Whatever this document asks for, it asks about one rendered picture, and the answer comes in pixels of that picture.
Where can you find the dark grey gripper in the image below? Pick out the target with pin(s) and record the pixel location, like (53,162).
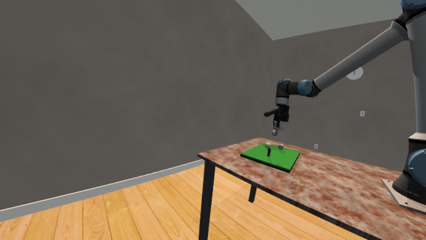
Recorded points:
(280,116)

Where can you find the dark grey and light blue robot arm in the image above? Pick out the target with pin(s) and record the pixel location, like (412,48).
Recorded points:
(409,26)

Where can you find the green golf mat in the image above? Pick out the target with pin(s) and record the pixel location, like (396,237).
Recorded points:
(278,159)

